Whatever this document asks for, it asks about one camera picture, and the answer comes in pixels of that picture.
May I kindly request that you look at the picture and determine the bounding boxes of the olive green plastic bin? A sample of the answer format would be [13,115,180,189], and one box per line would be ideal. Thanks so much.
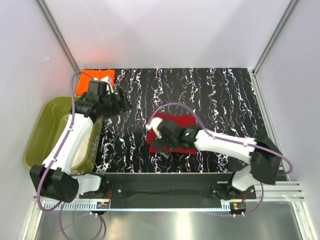
[23,96,103,176]

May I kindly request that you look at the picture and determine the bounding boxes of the orange connector block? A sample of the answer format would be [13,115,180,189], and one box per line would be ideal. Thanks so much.
[96,201,110,209]
[231,202,247,211]

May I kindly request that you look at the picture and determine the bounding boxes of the red t shirt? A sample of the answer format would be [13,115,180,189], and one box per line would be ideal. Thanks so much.
[146,113,197,155]

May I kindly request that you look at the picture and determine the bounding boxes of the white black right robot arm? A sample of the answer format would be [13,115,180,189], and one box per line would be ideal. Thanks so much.
[146,117,281,200]

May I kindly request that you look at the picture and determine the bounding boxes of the aluminium frame rail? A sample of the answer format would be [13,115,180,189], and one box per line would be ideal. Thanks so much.
[40,181,303,213]

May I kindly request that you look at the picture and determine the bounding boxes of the right orange connector block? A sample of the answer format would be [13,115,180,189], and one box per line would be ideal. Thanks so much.
[231,202,247,211]

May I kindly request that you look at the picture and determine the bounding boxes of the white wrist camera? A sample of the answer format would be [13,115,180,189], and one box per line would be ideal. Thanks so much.
[100,76,114,94]
[145,117,163,139]

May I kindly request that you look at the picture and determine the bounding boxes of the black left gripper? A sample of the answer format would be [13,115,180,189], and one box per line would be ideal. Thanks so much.
[100,87,133,119]

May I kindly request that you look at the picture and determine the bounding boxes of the left orange connector block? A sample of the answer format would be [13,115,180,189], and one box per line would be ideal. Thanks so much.
[96,201,110,209]

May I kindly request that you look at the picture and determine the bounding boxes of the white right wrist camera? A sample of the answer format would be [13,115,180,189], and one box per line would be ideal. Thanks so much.
[145,117,163,139]

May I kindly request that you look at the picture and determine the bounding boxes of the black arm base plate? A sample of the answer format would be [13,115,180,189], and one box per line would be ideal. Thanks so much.
[78,172,257,210]

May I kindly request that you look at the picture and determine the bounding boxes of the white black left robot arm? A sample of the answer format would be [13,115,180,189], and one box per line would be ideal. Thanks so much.
[29,80,132,203]

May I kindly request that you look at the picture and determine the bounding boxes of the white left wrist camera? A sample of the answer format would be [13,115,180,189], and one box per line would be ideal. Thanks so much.
[100,76,114,94]

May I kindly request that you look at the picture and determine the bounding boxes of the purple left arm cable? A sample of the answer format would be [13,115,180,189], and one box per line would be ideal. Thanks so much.
[36,71,108,238]

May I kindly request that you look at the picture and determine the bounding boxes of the folded orange t shirt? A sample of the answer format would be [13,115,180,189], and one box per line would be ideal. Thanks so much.
[75,69,116,96]

